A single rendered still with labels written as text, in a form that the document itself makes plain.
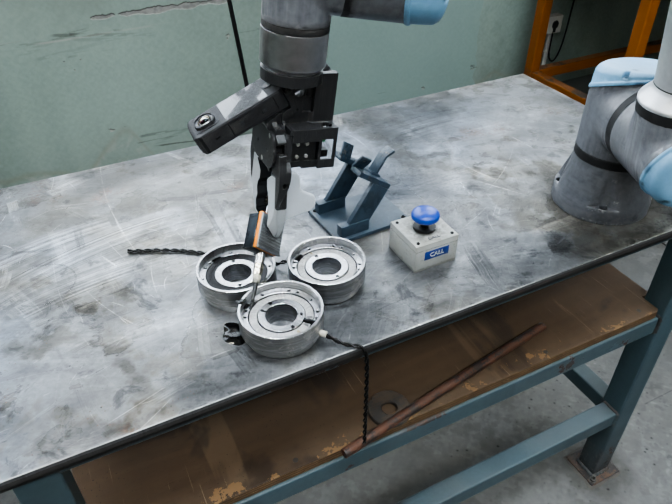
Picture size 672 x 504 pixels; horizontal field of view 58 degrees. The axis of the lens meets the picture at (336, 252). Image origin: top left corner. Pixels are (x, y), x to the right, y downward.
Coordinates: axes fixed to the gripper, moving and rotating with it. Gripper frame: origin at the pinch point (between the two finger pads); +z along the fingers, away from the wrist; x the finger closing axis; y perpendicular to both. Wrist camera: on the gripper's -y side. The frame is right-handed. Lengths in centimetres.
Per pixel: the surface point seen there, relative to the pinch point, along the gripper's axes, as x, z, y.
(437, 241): -8.1, 2.3, 22.4
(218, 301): -4.2, 8.6, -7.3
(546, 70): 145, 39, 197
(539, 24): 146, 18, 184
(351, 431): -12.0, 33.4, 11.7
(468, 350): -5.9, 30.0, 37.7
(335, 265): -3.6, 6.9, 9.4
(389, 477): 7, 85, 40
